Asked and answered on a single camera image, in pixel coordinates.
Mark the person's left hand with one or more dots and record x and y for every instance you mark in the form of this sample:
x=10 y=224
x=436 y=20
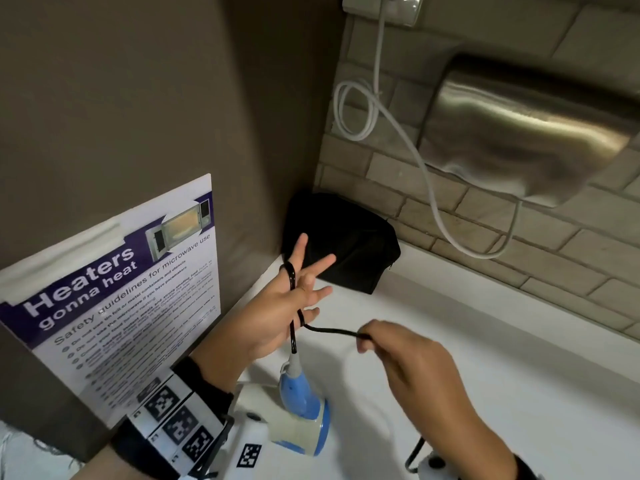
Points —
x=270 y=319

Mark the person's right forearm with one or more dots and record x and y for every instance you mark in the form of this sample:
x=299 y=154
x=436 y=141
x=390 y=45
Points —
x=475 y=454

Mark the white wall socket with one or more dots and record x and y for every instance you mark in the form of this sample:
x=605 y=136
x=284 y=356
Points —
x=400 y=7

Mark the person's right hand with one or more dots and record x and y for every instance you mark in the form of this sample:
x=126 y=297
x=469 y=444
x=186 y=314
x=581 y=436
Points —
x=420 y=384

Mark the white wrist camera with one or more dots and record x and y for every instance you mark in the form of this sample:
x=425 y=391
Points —
x=432 y=467
x=248 y=455

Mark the purple and white poster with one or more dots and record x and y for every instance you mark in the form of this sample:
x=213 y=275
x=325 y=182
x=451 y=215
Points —
x=110 y=314

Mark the blue and white hair dryer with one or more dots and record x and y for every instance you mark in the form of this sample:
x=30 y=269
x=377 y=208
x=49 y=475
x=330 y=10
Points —
x=300 y=399

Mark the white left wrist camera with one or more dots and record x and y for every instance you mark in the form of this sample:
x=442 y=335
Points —
x=248 y=455

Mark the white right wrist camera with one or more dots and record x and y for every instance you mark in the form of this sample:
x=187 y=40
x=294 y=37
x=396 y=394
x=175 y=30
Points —
x=432 y=467

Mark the black fabric bag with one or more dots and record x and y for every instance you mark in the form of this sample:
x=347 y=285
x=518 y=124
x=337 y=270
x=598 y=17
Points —
x=350 y=229

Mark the right wristband with marker tags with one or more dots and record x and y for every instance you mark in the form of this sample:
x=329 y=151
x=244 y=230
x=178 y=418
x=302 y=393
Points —
x=527 y=469

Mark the steel wall hand dryer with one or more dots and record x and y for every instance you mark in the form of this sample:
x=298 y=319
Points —
x=520 y=134

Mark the person's left forearm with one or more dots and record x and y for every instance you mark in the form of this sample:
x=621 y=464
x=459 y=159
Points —
x=220 y=359

